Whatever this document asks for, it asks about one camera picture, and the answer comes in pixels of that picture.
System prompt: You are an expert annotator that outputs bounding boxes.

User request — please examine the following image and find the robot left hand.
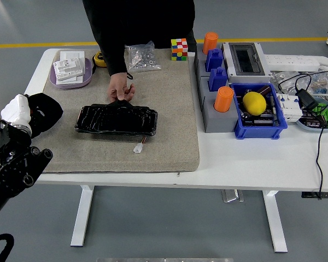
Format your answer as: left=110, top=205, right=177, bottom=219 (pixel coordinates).
left=1, top=93, right=47, bottom=129

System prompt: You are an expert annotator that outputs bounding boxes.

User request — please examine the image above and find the person's right hand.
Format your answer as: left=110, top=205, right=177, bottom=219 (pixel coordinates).
left=107, top=72, right=136, bottom=101

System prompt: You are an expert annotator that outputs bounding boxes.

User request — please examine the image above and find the black rag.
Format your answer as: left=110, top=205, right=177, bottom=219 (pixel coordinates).
left=26, top=92, right=64, bottom=139

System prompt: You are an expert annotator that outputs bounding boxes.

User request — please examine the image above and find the black glossy panel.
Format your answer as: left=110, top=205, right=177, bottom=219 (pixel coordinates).
left=74, top=99, right=159, bottom=136

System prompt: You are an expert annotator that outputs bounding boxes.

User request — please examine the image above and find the black desk controller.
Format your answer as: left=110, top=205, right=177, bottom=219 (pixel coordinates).
left=301, top=192, right=328, bottom=200

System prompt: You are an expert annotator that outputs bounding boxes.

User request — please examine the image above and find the yellow tape measure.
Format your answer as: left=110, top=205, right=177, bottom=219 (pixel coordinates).
left=91, top=50, right=109, bottom=74

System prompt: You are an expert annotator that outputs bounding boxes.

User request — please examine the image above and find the clear bag of nuts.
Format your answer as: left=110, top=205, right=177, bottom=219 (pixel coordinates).
left=125, top=40, right=162, bottom=73

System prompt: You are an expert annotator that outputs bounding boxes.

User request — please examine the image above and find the purple tray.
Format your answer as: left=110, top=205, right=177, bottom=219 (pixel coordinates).
left=49, top=57, right=94, bottom=90

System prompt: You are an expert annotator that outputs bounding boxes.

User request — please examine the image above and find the white socket module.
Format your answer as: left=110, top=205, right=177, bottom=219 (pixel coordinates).
left=52, top=58, right=85, bottom=82

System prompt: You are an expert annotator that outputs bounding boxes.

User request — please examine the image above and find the grey-brown mat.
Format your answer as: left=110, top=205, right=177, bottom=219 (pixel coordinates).
left=30, top=48, right=201, bottom=174

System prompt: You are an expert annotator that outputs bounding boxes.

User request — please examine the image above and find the person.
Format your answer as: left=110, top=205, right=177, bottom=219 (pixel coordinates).
left=82, top=0, right=197, bottom=76

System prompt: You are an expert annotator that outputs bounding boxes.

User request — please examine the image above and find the colourful puzzle cube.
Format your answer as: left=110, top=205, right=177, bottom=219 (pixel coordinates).
left=170, top=38, right=189, bottom=62

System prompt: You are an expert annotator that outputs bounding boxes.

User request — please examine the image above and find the grey block holder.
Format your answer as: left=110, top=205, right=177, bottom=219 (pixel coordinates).
left=194, top=43, right=229, bottom=80
left=198, top=76, right=240, bottom=134

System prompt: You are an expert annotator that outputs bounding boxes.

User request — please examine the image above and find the blue plastic block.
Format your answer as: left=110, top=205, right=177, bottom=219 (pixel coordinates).
left=208, top=66, right=228, bottom=92
left=205, top=48, right=224, bottom=73

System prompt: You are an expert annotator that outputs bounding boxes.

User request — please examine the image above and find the orange plastic cylinder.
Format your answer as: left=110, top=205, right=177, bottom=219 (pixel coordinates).
left=202, top=32, right=219, bottom=55
left=213, top=86, right=235, bottom=113

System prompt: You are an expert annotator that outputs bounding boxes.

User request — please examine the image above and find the white table leg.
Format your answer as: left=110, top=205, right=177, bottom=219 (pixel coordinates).
left=70, top=184, right=95, bottom=248
left=262, top=190, right=288, bottom=253

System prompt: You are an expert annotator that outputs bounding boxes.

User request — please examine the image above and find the grey electrical distribution box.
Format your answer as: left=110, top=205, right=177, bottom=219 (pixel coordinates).
left=221, top=41, right=273, bottom=84

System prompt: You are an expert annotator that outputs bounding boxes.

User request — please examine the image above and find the yellow lemon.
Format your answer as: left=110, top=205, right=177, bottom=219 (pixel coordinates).
left=242, top=91, right=268, bottom=115

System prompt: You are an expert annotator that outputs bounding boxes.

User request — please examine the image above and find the brown cylindrical capacitor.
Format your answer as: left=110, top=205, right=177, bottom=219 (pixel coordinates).
left=256, top=85, right=272, bottom=97

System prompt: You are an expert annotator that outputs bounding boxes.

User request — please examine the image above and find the blue plastic bin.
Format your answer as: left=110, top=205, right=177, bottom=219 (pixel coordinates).
left=229, top=82, right=288, bottom=140

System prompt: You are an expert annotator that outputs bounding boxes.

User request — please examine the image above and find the dark circuit board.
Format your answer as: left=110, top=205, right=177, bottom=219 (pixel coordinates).
left=240, top=109, right=280, bottom=128
left=300, top=110, right=327, bottom=129

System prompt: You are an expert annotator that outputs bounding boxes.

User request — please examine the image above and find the clear bag of washers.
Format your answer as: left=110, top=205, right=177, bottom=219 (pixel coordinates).
left=270, top=70, right=298, bottom=93

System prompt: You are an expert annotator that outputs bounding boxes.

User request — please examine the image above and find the white circuit breaker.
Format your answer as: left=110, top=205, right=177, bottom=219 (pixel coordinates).
left=276, top=92, right=304, bottom=123

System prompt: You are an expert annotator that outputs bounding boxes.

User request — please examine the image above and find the white power strip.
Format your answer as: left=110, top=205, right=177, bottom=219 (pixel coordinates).
left=263, top=53, right=321, bottom=72

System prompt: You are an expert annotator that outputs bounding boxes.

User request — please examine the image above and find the black power adapter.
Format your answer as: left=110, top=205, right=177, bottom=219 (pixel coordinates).
left=295, top=89, right=320, bottom=111

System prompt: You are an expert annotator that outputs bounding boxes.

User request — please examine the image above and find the clear bag of blue parts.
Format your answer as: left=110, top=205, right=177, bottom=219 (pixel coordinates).
left=308, top=72, right=328, bottom=95

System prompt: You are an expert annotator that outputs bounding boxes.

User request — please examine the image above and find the green terminal block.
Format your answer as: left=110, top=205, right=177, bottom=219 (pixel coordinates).
left=313, top=103, right=328, bottom=129

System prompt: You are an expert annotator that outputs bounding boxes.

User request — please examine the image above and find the flat white switch plate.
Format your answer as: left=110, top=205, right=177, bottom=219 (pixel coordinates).
left=59, top=50, right=86, bottom=66

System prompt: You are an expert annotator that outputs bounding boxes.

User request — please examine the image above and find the white connector with wires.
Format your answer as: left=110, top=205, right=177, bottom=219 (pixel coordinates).
left=133, top=136, right=148, bottom=154

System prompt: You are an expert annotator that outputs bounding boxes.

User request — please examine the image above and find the black cable loop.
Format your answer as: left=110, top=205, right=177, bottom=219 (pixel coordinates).
left=0, top=233, right=15, bottom=262

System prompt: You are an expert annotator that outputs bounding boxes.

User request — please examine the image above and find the silver metal bracket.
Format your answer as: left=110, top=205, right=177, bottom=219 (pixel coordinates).
left=221, top=189, right=244, bottom=203

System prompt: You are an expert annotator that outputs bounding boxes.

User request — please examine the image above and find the thin black cord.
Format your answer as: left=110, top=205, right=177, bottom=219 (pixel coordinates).
left=277, top=70, right=328, bottom=200

